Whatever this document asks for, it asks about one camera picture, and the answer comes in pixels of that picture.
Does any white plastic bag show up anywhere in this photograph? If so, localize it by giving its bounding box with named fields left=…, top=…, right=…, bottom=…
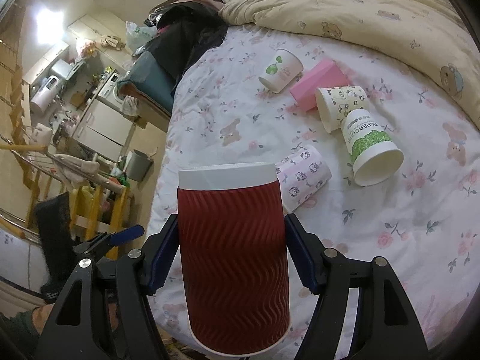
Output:
left=124, top=20, right=159, bottom=52

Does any yellow wooden rack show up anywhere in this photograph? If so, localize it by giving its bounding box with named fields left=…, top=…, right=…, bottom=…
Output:
left=70, top=182, right=133, bottom=250

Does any red ribbed paper cup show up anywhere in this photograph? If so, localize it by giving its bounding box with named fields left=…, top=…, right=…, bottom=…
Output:
left=177, top=162, right=292, bottom=356

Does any teal cushion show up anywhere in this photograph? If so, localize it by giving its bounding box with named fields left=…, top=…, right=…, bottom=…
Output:
left=115, top=50, right=178, bottom=110

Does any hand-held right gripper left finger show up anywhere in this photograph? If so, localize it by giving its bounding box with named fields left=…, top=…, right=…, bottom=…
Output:
left=40, top=214, right=180, bottom=360

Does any white cup with green sprout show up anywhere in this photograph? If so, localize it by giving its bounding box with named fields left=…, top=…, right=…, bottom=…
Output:
left=258, top=49, right=304, bottom=94

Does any floral bed sheet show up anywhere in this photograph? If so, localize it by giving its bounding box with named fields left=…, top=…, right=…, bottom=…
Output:
left=148, top=25, right=480, bottom=354

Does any panda print paper cup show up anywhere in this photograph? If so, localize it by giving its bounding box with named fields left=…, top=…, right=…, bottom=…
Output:
left=314, top=85, right=368, bottom=134

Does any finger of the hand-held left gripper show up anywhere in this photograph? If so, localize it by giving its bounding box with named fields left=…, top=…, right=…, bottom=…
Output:
left=73, top=225, right=145, bottom=260

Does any grey trash bin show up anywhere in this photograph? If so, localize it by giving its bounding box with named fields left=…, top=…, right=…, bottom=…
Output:
left=127, top=149, right=154, bottom=183

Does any white washing machine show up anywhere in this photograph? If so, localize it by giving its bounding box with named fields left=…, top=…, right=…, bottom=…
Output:
left=98, top=73, right=129, bottom=106

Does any green label paper cup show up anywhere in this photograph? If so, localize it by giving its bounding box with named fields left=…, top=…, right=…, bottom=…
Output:
left=341, top=109, right=405, bottom=187

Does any pink cat print paper cup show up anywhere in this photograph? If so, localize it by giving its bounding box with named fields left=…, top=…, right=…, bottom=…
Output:
left=275, top=144, right=333, bottom=213

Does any pink box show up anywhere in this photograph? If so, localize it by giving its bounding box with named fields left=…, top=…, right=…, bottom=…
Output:
left=289, top=59, right=350, bottom=112

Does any dark clothing pile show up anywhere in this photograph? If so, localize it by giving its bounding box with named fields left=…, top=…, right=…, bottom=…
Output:
left=149, top=0, right=230, bottom=88

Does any cream bear print quilt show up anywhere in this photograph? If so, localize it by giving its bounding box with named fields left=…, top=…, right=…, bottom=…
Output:
left=218, top=0, right=480, bottom=152

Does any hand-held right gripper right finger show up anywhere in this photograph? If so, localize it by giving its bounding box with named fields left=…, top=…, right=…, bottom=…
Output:
left=286, top=213, right=432, bottom=360

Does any person's left forearm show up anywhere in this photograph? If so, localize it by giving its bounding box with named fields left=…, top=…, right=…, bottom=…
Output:
left=0, top=303, right=58, bottom=360

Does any metal drying rack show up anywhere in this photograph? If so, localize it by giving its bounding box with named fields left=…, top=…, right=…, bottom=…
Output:
left=0, top=135, right=124, bottom=244

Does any white cabinet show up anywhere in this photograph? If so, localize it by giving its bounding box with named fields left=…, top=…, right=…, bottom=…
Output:
left=72, top=97, right=136, bottom=163

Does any white water heater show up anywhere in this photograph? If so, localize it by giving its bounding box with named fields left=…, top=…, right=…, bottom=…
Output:
left=29, top=75, right=63, bottom=113

